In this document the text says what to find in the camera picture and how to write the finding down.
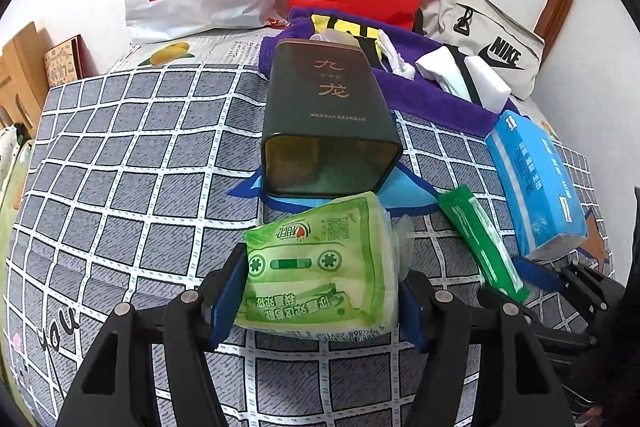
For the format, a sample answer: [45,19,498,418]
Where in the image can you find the green narrow sachet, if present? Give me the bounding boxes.
[438,185,529,303]

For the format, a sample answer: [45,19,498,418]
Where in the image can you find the translucent plastic bag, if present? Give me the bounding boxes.
[310,28,360,48]

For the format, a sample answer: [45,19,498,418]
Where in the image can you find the dark green tea tin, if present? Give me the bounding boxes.
[260,39,402,198]

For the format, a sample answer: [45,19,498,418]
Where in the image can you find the white sponge block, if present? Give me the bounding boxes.
[464,55,511,114]

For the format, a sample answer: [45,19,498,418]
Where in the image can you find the white cloth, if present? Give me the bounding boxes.
[378,29,416,80]

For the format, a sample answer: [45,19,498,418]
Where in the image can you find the yellow adidas mini bag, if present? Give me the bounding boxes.
[311,14,390,70]

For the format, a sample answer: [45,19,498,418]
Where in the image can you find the wooden bed headboard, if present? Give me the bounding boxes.
[0,22,49,138]

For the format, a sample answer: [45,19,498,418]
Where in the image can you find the beige Nike pouch bag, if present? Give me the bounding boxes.
[420,0,544,101]

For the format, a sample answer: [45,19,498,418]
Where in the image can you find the patterned gift box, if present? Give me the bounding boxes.
[43,35,86,88]

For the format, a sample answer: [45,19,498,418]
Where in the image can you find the purple towel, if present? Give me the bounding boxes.
[258,6,500,138]

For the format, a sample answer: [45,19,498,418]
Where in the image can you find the grey checked blanket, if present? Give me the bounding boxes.
[2,63,614,427]

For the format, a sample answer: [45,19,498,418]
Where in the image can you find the blue tissue pack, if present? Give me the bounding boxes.
[485,110,588,261]

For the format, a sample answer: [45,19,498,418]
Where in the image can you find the green wet wipes pack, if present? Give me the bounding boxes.
[235,192,400,343]

